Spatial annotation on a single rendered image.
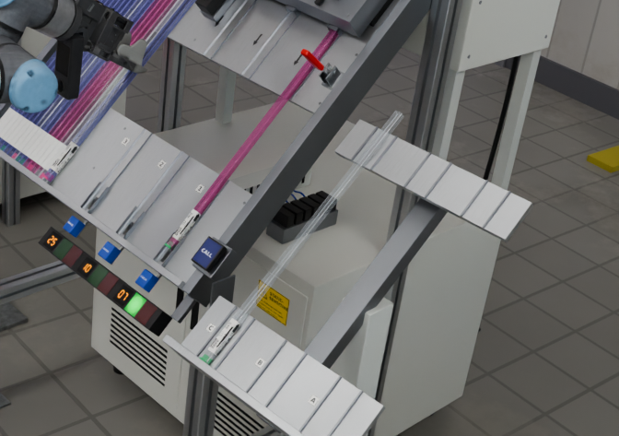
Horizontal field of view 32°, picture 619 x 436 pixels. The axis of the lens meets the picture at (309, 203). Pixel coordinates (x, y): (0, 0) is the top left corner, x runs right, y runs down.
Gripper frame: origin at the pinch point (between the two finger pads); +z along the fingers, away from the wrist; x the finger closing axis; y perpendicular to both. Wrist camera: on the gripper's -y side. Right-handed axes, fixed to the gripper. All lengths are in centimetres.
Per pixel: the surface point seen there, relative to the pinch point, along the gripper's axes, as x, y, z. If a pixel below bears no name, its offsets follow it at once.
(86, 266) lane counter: -7.6, -35.6, 4.3
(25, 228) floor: 106, -62, 89
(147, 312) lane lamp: -25.5, -35.3, 4.4
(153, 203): -12.1, -19.7, 7.3
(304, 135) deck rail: -31.4, 3.8, 12.3
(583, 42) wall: 82, 98, 308
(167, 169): -9.8, -13.3, 8.8
